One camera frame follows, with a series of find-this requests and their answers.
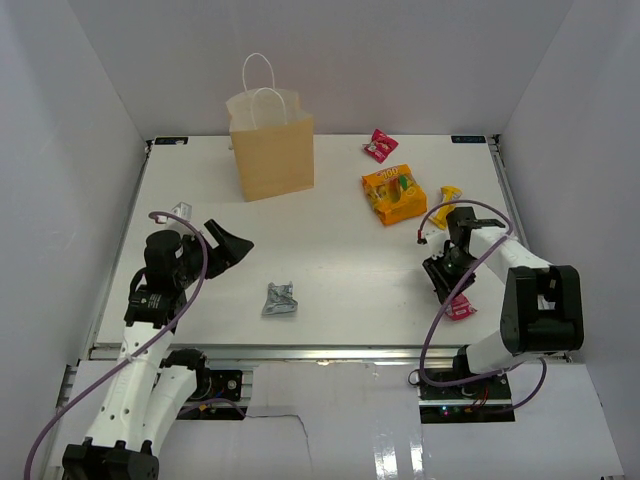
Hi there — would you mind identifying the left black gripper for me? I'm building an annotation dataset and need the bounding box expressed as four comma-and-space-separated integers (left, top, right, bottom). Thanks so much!
174, 219, 253, 287

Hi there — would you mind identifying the pink snack packet back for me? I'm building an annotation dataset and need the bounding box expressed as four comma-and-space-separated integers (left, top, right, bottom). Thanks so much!
363, 129, 399, 164

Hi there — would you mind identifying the silver foil snack packet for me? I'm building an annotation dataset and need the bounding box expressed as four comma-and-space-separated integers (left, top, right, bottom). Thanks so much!
261, 282, 298, 316

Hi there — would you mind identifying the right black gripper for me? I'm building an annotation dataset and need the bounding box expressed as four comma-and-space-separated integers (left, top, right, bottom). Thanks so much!
423, 249, 479, 305

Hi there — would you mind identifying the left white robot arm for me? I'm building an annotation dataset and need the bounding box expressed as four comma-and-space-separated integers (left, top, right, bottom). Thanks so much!
62, 215, 254, 479

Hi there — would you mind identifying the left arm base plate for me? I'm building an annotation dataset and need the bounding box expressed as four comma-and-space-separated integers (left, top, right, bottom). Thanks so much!
188, 368, 243, 402

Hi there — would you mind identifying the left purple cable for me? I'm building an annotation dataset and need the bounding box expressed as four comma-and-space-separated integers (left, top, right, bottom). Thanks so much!
22, 209, 246, 480

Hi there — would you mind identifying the pink snack packet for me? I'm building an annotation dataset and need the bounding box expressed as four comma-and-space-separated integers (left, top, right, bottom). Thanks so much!
363, 129, 399, 164
445, 294, 477, 321

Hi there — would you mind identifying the large orange candy bag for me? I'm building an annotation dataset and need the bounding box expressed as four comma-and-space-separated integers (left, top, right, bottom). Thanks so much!
361, 164, 428, 226

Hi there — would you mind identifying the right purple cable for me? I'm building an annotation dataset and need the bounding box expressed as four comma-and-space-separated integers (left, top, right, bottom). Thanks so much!
415, 199, 549, 414

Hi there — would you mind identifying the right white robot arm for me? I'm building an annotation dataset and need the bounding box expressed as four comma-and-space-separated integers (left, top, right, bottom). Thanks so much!
423, 200, 584, 399

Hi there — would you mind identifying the pink snack packet front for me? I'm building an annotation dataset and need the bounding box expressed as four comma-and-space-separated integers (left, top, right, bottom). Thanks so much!
445, 294, 477, 321

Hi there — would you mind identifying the aluminium frame rail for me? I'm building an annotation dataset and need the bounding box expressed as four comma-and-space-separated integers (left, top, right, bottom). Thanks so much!
88, 345, 459, 365

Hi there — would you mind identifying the brown paper bag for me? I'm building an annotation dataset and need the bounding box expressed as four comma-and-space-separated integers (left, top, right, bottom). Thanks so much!
226, 84, 315, 202

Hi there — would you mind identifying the small yellow snack bar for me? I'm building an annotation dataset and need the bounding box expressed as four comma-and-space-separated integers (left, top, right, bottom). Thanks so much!
429, 186, 462, 230

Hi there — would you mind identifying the purple cable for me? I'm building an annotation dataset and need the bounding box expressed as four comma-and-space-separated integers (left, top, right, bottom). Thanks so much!
22, 209, 246, 480
415, 199, 549, 414

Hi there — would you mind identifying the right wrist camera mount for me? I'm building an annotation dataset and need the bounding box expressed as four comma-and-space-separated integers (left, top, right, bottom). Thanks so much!
417, 230, 449, 258

